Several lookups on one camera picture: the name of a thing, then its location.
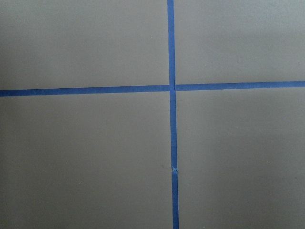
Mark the blue tape line lengthwise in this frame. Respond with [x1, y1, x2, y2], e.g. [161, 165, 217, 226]
[167, 0, 179, 229]

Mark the blue tape line crosswise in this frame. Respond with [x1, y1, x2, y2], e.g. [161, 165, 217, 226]
[0, 81, 305, 97]

